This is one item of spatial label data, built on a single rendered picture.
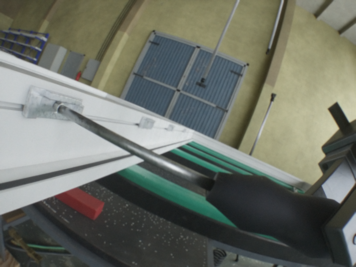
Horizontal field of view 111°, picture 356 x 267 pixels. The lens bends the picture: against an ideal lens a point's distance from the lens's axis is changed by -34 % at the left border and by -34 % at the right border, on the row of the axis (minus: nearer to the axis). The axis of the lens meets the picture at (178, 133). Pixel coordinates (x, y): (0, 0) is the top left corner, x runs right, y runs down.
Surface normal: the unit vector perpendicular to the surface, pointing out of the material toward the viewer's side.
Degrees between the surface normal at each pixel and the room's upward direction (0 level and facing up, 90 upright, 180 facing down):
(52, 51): 90
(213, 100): 90
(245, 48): 90
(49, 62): 90
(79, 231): 0
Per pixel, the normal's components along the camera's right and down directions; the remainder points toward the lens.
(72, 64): -0.13, 0.00
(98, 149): 0.90, 0.40
